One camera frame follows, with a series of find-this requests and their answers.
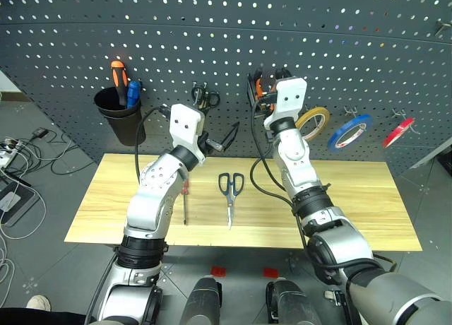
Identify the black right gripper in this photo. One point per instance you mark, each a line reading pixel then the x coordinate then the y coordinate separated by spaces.
pixel 269 99

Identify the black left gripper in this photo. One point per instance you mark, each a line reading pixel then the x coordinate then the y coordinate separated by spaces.
pixel 206 143

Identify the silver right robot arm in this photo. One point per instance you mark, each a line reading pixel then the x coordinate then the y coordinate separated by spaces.
pixel 300 162

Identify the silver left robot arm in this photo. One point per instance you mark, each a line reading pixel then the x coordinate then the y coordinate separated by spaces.
pixel 152 194

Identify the grey perforated pegboard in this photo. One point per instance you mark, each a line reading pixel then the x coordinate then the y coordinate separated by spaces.
pixel 226 39

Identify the metal pegboard hook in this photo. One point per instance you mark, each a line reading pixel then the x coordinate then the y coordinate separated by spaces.
pixel 399 112
pixel 350 110
pixel 198 85
pixel 443 27

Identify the yellow tape roll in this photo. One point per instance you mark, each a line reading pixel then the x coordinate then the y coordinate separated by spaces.
pixel 323 114

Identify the blue tape roll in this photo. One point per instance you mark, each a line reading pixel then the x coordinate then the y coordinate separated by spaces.
pixel 347 129

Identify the red floor tape marker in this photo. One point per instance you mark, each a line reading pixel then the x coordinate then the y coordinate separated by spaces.
pixel 218 271
pixel 270 272

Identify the red tape roll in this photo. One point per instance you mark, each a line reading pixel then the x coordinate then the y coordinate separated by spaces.
pixel 397 132

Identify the black plastic cup holder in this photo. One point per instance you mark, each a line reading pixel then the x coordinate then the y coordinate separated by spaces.
pixel 121 123

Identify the dark rounded shape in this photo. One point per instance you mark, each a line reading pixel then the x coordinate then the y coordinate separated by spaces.
pixel 203 300
pixel 291 302

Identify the black power adapter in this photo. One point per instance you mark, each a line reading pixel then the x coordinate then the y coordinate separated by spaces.
pixel 40 133

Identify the white power strip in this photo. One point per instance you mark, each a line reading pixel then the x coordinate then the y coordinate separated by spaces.
pixel 5 157

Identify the black flat floor device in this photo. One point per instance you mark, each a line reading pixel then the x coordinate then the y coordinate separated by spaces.
pixel 14 201

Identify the beige shoe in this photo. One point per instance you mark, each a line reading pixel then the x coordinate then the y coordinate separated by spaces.
pixel 38 302

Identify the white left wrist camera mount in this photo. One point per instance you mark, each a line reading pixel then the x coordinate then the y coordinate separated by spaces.
pixel 183 127

